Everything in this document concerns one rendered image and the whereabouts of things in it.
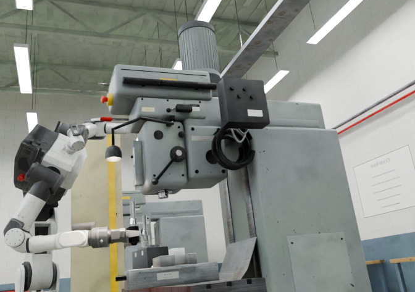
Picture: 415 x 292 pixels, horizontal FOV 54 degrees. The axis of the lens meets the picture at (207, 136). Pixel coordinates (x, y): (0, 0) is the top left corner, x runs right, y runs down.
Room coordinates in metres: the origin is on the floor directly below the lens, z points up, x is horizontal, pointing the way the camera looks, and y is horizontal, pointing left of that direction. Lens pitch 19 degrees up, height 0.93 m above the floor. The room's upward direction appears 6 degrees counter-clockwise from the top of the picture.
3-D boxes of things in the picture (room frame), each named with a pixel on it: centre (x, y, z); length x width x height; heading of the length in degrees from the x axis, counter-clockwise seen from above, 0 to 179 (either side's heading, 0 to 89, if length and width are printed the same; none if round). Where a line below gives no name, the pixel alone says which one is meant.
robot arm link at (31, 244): (1.78, 0.80, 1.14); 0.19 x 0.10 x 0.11; 97
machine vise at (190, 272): (1.69, 0.20, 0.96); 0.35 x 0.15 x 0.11; 110
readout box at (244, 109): (1.64, -0.17, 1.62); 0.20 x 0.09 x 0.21; 112
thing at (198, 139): (1.91, 0.05, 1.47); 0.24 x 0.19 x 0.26; 22
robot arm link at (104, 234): (1.81, 0.46, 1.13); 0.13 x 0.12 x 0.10; 7
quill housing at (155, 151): (1.84, 0.23, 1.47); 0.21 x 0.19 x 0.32; 22
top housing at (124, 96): (1.85, 0.22, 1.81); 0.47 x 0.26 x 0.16; 112
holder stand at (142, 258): (2.25, 0.38, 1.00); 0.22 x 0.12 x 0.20; 32
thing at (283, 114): (2.03, -0.23, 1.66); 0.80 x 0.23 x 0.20; 112
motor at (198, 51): (1.93, 0.00, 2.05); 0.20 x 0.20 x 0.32
